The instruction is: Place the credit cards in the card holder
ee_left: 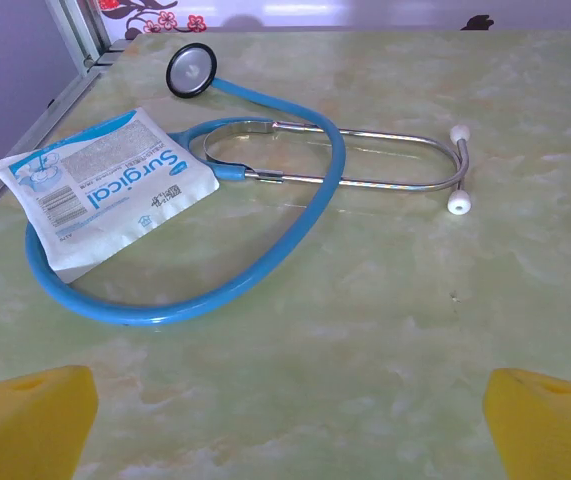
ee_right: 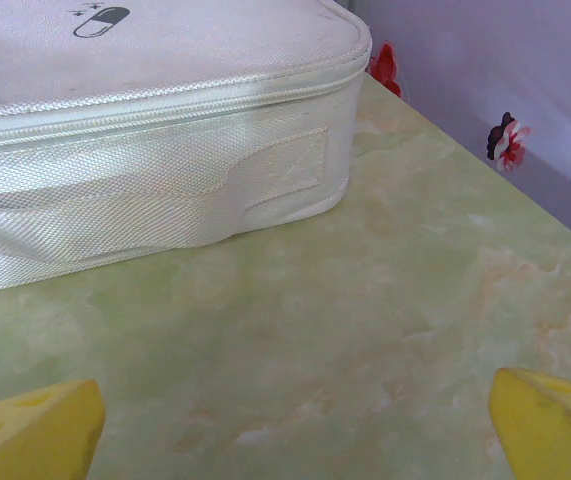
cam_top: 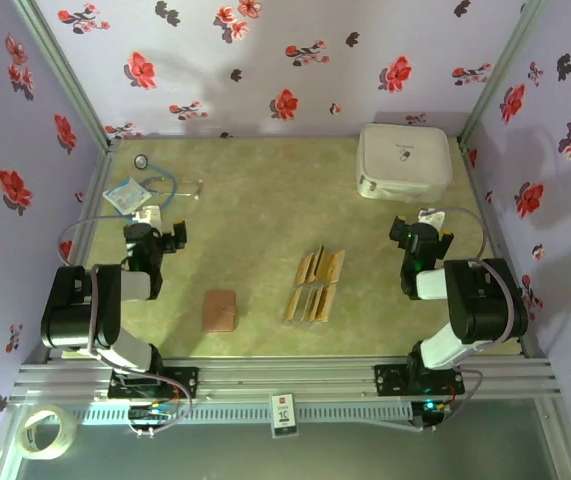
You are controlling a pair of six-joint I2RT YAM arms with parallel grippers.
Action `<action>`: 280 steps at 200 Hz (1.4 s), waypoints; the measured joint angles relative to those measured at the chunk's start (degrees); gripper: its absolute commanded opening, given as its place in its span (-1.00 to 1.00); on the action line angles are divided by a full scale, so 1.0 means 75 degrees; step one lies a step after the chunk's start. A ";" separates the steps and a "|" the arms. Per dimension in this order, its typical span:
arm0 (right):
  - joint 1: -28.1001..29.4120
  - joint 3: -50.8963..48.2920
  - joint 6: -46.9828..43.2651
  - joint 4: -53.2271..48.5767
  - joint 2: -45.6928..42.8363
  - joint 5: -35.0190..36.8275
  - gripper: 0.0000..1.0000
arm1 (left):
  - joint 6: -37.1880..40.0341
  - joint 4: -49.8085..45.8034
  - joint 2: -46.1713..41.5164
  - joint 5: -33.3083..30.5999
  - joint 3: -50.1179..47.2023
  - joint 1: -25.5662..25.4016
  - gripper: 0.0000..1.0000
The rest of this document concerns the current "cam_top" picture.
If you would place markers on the pink leather card holder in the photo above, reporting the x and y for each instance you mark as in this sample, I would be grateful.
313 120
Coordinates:
220 312

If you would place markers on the wooden slat rack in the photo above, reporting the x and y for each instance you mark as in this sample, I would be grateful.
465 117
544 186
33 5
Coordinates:
310 285

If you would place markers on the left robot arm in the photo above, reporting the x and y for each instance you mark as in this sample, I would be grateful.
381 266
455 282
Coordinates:
75 310

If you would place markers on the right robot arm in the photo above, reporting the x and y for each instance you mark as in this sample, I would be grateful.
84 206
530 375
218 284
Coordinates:
480 300

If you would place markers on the white gauze packet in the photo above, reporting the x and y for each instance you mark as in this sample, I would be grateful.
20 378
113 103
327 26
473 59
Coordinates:
125 196

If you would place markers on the white medical bag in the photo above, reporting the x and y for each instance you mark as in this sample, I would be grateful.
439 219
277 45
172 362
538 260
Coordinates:
405 160

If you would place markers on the blue stethoscope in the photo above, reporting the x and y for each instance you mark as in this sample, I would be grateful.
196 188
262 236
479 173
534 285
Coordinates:
140 161

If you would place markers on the white label tag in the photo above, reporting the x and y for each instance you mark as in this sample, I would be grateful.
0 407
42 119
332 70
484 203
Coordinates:
283 415

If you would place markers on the clear tape roll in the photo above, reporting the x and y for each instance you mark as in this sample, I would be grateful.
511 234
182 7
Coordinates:
45 454

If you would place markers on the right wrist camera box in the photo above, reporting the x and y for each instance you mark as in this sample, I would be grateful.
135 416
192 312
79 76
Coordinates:
432 217

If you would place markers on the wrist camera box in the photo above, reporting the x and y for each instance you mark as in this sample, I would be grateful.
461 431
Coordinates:
147 215
432 217

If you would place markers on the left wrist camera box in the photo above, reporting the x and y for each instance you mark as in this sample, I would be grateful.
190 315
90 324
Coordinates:
147 215

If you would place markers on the aluminium side rail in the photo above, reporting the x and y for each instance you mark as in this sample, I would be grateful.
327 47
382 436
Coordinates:
94 190
485 200

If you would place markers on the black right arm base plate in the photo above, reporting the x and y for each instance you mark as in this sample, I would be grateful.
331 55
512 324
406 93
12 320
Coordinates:
390 380

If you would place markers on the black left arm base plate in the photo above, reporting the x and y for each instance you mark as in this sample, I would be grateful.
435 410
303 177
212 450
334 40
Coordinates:
185 382

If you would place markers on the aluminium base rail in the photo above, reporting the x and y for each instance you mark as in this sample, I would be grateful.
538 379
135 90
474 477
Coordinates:
285 375

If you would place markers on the aluminium frame post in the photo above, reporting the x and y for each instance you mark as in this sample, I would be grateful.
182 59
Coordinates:
502 75
66 75

